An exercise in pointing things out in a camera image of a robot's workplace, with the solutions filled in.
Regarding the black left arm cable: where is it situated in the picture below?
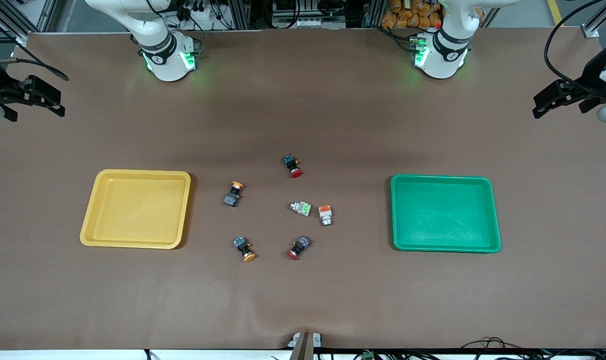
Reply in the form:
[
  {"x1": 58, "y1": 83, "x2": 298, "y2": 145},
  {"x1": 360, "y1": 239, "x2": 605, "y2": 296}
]
[{"x1": 543, "y1": 0, "x2": 606, "y2": 97}]

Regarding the brown table mat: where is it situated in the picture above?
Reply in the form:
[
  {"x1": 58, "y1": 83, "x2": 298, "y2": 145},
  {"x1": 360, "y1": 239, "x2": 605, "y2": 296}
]
[{"x1": 0, "y1": 27, "x2": 606, "y2": 351}]

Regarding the green plastic tray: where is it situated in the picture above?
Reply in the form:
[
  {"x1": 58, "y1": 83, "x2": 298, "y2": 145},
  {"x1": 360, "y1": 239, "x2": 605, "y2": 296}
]
[{"x1": 390, "y1": 174, "x2": 502, "y2": 254}]

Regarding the red mushroom push button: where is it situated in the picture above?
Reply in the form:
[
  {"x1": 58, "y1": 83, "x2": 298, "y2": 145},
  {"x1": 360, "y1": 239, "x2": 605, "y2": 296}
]
[
  {"x1": 282, "y1": 154, "x2": 304, "y2": 179},
  {"x1": 287, "y1": 235, "x2": 312, "y2": 261}
]

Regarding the white power strip with plugs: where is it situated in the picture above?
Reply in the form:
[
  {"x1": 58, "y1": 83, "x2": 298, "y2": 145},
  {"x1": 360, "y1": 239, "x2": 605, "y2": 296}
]
[{"x1": 180, "y1": 0, "x2": 219, "y2": 22}]

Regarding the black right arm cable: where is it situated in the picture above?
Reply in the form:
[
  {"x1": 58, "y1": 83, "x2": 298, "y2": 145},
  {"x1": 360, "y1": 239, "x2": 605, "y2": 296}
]
[{"x1": 0, "y1": 56, "x2": 70, "y2": 82}]

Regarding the aluminium frame profile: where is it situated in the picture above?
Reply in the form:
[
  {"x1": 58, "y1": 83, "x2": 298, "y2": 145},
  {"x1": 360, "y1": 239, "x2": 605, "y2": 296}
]
[
  {"x1": 0, "y1": 0, "x2": 58, "y2": 43},
  {"x1": 580, "y1": 0, "x2": 606, "y2": 39}
]

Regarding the yellow plastic tray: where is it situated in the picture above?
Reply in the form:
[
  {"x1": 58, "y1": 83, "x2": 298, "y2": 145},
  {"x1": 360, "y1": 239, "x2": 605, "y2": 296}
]
[{"x1": 80, "y1": 169, "x2": 192, "y2": 250}]

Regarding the long white power strip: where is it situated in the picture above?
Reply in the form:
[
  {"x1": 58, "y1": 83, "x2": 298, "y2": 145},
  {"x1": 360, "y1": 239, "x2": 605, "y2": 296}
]
[{"x1": 272, "y1": 16, "x2": 347, "y2": 29}]

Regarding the orange packets pile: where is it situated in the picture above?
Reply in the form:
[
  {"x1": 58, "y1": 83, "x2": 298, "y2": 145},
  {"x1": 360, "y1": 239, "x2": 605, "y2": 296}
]
[{"x1": 381, "y1": 0, "x2": 443, "y2": 29}]

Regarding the yellow mushroom push button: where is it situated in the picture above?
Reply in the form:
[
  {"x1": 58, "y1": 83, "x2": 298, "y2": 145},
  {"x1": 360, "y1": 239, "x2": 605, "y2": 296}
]
[
  {"x1": 233, "y1": 236, "x2": 256, "y2": 263},
  {"x1": 223, "y1": 181, "x2": 245, "y2": 209}
]

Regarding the black cable tangle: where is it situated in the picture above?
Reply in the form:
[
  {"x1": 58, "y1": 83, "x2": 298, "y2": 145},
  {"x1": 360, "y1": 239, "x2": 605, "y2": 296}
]
[{"x1": 458, "y1": 336, "x2": 606, "y2": 360}]

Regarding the grey bracket with brown post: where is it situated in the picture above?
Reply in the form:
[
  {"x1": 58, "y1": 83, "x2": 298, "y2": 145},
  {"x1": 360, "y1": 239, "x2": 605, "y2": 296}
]
[{"x1": 289, "y1": 331, "x2": 323, "y2": 360}]

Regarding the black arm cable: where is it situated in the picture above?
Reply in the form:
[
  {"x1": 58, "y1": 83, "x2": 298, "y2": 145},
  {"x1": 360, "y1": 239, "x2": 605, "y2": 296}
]
[
  {"x1": 0, "y1": 56, "x2": 70, "y2": 82},
  {"x1": 543, "y1": 0, "x2": 606, "y2": 97}
]

